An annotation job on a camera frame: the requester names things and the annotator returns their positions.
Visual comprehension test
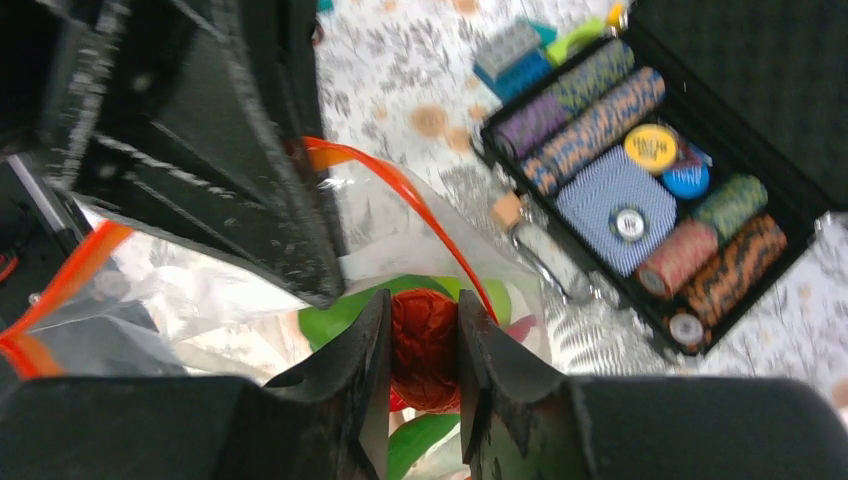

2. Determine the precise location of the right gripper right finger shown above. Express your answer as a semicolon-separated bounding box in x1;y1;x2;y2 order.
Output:
457;291;847;480

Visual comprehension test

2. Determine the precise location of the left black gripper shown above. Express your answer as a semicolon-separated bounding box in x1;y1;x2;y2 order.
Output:
1;1;346;308

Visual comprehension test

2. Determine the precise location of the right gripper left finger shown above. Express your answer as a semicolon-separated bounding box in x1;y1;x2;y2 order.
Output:
1;290;391;479

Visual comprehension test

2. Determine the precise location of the orange carrot toy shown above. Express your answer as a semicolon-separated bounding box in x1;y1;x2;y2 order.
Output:
391;288;460;414

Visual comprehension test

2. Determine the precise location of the clear zip top bag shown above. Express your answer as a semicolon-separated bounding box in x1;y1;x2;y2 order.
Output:
0;135;554;480

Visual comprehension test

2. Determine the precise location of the green chili pepper toy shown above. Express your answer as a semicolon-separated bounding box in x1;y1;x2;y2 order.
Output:
387;413;460;480

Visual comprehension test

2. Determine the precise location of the red chili pepper toy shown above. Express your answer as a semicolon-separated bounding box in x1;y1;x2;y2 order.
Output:
505;315;538;343

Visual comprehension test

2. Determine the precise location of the green apple toy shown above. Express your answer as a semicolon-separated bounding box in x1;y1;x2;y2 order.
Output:
432;276;512;327

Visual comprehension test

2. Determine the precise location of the black poker chip case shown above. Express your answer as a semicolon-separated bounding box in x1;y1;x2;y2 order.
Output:
478;1;847;356

